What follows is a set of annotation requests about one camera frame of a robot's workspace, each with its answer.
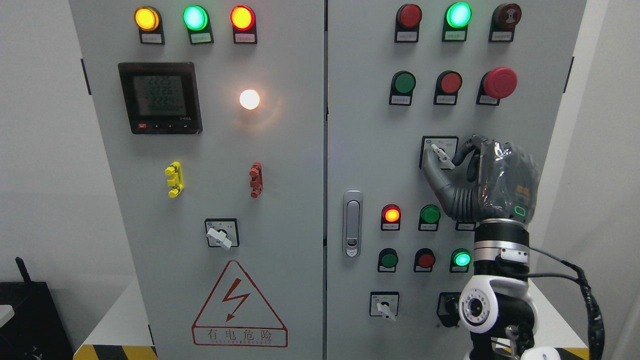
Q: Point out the gray robotic hand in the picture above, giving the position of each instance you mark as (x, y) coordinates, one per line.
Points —
(504, 182)

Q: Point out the gray rotary switch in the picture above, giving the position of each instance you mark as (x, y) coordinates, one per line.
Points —
(384, 304)
(445, 147)

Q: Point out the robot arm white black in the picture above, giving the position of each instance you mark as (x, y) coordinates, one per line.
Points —
(495, 302)

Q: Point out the green indicator lower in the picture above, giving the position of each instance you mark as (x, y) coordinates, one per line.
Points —
(429, 218)

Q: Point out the lit green push button lower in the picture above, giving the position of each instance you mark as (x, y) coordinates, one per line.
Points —
(460, 261)

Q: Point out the red emergency stop button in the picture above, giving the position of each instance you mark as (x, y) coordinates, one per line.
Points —
(495, 85)

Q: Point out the red push button lower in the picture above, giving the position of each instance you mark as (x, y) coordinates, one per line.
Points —
(424, 260)

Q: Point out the red push button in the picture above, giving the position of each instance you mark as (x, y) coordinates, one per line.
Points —
(447, 86)
(424, 260)

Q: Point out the red push button upper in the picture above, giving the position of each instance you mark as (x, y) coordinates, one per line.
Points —
(447, 86)

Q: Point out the lit red indicator lower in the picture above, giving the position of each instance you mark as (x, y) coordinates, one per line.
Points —
(391, 217)

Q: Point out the green push button upper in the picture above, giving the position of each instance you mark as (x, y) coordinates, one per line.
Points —
(402, 86)

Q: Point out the right cabinet door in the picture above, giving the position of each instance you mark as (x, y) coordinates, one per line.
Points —
(374, 147)

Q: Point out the cabinet door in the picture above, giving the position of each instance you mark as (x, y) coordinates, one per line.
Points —
(374, 147)
(280, 233)

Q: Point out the dark red buzzer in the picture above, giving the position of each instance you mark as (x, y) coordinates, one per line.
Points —
(504, 20)

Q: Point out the green indicator light top right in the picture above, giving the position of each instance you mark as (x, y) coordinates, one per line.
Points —
(455, 22)

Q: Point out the green indicator light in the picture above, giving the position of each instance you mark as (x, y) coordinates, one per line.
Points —
(198, 25)
(455, 22)

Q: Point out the red indicator light top right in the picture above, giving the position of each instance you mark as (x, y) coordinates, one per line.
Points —
(407, 23)

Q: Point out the red indicator light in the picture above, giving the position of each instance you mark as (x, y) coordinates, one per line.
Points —
(244, 25)
(407, 23)

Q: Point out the red terminal clip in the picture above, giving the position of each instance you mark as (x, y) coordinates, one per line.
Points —
(256, 179)

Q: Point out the white glowing lamp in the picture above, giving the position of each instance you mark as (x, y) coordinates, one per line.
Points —
(249, 99)

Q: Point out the left cabinet door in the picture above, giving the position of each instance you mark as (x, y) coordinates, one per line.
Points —
(280, 233)

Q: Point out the red electric hazard sticker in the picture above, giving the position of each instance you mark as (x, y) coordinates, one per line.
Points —
(237, 314)

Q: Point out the red indicator light top left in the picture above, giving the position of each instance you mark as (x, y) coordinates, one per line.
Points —
(244, 25)

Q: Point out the yellow terminal clip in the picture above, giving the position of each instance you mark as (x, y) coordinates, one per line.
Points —
(174, 179)

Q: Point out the green indicator light top left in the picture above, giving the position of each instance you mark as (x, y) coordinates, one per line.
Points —
(198, 25)

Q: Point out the digital power meter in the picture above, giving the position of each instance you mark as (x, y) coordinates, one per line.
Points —
(161, 98)

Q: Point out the yellow indicator light top left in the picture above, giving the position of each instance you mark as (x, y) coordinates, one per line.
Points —
(150, 25)

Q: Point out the black box with antenna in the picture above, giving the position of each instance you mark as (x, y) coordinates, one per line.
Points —
(31, 328)

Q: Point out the black key switch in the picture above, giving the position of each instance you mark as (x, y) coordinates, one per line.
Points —
(447, 309)

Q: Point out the silver door handle lock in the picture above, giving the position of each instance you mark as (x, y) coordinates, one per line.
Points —
(352, 222)

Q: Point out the gray rotary switch left door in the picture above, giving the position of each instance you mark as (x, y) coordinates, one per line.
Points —
(222, 233)

